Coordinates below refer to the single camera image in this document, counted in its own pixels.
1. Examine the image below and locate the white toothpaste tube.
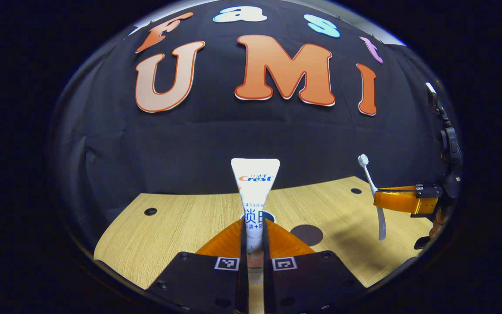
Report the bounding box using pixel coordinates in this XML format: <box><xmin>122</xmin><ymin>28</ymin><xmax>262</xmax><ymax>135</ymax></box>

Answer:
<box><xmin>231</xmin><ymin>158</ymin><xmax>280</xmax><ymax>286</ymax></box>

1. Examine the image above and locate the dark round coaster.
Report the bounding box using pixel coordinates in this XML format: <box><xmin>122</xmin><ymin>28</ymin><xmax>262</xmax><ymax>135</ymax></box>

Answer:
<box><xmin>290</xmin><ymin>224</ymin><xmax>324</xmax><ymax>246</ymax></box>

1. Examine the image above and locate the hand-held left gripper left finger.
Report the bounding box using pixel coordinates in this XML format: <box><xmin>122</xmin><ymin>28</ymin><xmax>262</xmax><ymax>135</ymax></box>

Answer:
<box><xmin>146</xmin><ymin>217</ymin><xmax>249</xmax><ymax>314</ymax></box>

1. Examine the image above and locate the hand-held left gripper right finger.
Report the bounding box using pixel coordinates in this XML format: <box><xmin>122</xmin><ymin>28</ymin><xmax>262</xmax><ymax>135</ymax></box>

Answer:
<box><xmin>262</xmin><ymin>218</ymin><xmax>367</xmax><ymax>314</ymax></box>

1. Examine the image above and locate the pale green cup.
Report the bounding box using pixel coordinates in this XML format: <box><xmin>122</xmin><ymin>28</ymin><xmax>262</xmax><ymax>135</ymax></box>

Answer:
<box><xmin>239</xmin><ymin>209</ymin><xmax>276</xmax><ymax>224</ymax></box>

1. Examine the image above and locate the white toothbrush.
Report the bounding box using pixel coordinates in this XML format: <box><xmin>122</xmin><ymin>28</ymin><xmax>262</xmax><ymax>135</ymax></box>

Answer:
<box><xmin>358</xmin><ymin>154</ymin><xmax>387</xmax><ymax>241</ymax></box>

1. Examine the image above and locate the black backdrop cloth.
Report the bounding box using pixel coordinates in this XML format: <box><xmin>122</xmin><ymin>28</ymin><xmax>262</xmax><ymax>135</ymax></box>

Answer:
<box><xmin>51</xmin><ymin>0</ymin><xmax>461</xmax><ymax>262</ymax></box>

